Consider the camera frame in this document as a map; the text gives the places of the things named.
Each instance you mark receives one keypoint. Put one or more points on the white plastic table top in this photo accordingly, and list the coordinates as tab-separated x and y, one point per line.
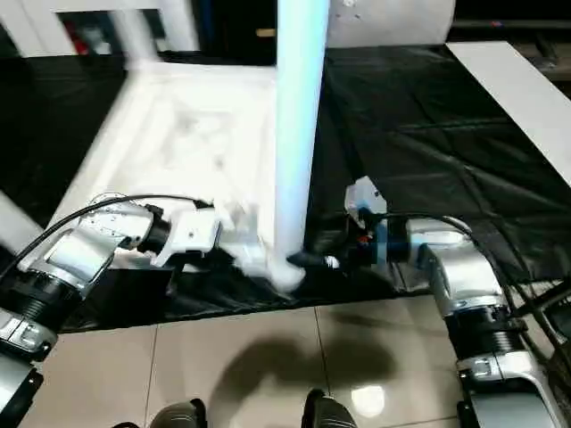
178	134

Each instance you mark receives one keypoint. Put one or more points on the white plastic table leg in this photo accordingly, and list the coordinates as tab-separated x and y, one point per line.
299	125
136	40
18	223

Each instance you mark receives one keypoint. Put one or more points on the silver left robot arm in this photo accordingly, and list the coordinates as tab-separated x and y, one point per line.
85	245

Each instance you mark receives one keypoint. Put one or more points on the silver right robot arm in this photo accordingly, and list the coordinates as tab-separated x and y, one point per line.
464	272

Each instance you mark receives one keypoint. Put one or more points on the black work mat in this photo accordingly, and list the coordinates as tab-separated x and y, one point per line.
424	134

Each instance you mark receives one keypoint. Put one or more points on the white flat board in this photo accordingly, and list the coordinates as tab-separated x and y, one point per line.
513	98

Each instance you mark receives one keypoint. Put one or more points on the grey cushion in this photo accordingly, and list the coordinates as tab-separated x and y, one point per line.
392	22

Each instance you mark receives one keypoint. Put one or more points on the black cabinet with gold label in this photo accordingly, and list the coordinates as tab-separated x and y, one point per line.
236	31

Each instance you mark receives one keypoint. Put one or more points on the red packet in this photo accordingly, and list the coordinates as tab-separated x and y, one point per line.
80	42

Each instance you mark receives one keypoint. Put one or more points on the white sideboard cabinet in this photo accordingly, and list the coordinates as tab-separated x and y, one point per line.
35	27

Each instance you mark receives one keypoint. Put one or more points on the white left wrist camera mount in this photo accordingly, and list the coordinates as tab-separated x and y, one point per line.
192	234

